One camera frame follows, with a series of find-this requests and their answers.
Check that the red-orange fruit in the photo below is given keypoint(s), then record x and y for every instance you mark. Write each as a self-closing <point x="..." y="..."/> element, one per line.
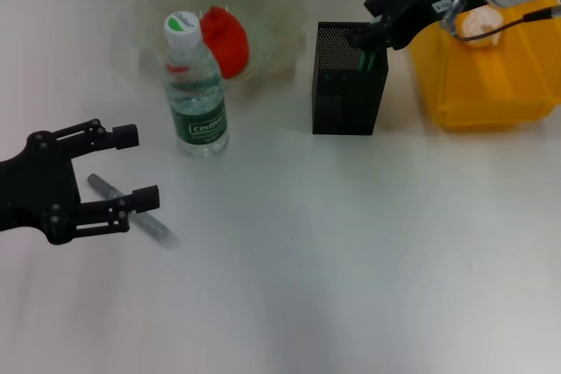
<point x="232" y="45"/>

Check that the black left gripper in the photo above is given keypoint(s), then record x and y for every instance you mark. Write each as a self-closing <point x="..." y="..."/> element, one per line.
<point x="39" y="190"/>

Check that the gray marker pen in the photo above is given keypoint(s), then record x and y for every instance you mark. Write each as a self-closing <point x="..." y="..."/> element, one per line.
<point x="158" y="231"/>

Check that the clear plastic water bottle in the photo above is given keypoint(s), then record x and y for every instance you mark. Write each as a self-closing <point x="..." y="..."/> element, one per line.
<point x="197" y="98"/>

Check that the white paper ball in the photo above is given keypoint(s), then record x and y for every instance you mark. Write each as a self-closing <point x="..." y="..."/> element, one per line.
<point x="477" y="19"/>

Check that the green glass fruit bowl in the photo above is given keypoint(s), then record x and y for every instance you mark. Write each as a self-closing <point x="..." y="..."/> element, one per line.
<point x="271" y="19"/>

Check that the yellow plastic bin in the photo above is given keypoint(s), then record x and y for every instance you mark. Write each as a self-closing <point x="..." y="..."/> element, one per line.
<point x="482" y="85"/>

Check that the black mesh pen holder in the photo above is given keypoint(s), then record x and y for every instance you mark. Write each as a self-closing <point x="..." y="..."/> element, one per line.
<point x="346" y="102"/>

